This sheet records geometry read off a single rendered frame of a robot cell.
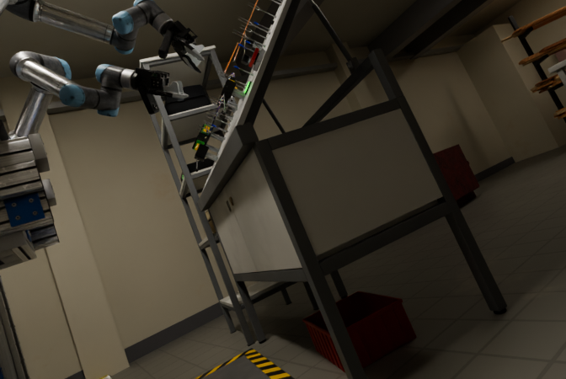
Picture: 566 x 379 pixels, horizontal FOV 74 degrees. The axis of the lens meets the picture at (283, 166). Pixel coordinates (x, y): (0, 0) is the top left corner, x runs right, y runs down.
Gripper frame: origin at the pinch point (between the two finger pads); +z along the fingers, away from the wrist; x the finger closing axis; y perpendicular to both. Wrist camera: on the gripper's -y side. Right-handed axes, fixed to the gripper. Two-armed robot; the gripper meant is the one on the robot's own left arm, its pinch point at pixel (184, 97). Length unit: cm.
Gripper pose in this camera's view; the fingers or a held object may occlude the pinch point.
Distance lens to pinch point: 148.8
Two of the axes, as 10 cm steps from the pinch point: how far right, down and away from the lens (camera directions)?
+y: 1.8, -9.3, -3.2
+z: 9.6, 2.3, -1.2
